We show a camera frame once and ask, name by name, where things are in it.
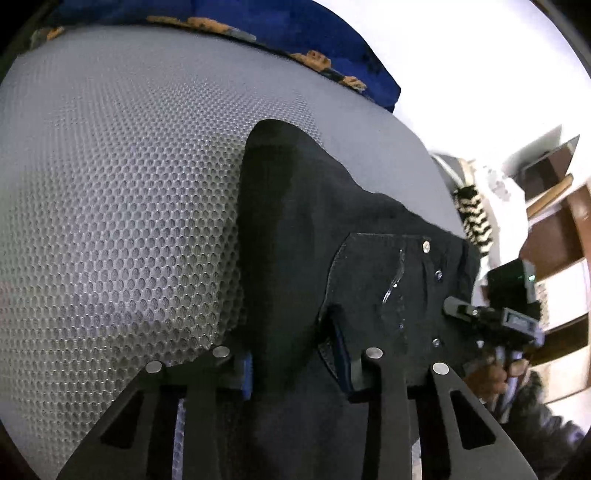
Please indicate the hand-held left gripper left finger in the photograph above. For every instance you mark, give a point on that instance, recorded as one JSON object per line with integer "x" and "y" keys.
{"x": 247, "y": 374}

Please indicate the brown wooden shelf unit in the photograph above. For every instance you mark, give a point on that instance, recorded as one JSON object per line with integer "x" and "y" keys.
{"x": 558, "y": 221}

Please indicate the grey mesh mat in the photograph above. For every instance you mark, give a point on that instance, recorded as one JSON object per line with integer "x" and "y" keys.
{"x": 124, "y": 184}

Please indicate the blue blanket with orange print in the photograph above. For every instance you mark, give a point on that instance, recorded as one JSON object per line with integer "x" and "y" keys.
{"x": 332, "y": 37}

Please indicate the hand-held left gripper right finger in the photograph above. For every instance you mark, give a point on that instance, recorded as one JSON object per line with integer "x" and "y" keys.
{"x": 342, "y": 364}

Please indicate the person's right hand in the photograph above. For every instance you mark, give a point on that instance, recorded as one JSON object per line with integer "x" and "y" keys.
{"x": 489, "y": 381}

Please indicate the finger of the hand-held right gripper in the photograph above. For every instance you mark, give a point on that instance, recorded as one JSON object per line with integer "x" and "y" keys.
{"x": 459, "y": 309}

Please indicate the person's right forearm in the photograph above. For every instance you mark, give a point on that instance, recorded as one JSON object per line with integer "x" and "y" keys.
{"x": 545, "y": 429}

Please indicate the black pants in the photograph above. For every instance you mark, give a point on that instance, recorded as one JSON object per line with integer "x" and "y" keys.
{"x": 314, "y": 240}

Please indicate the black and beige zigzag cloth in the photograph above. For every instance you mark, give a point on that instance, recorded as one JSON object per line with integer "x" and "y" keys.
{"x": 475, "y": 217}

